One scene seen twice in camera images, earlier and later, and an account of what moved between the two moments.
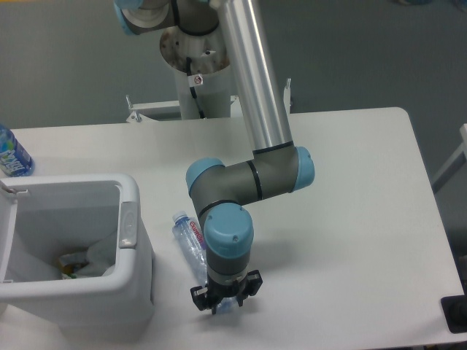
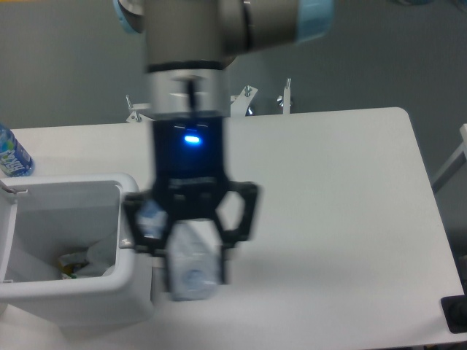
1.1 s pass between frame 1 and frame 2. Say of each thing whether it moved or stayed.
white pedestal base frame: stayed
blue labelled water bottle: stayed
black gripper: moved
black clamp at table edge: stayed
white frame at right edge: stayed
